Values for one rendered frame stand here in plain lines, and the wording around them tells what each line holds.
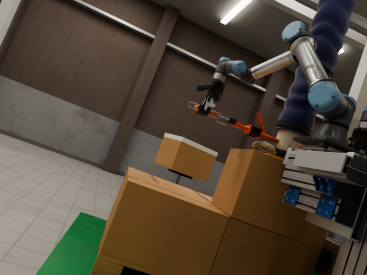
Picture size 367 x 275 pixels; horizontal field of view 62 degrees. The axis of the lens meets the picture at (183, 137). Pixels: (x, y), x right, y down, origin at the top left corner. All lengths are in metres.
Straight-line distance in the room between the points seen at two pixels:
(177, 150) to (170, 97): 3.73
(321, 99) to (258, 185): 0.64
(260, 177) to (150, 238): 0.69
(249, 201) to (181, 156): 1.91
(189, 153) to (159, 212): 2.04
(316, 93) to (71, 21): 6.47
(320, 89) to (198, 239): 0.98
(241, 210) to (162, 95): 5.61
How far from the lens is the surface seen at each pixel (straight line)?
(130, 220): 1.67
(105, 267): 1.75
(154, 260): 1.74
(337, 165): 1.16
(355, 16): 4.55
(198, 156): 3.73
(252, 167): 1.76
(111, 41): 7.27
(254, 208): 1.80
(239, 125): 1.91
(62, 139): 7.01
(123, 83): 7.08
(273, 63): 1.85
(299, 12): 4.54
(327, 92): 1.40
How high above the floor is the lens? 0.72
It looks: 5 degrees up
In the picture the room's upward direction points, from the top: 21 degrees clockwise
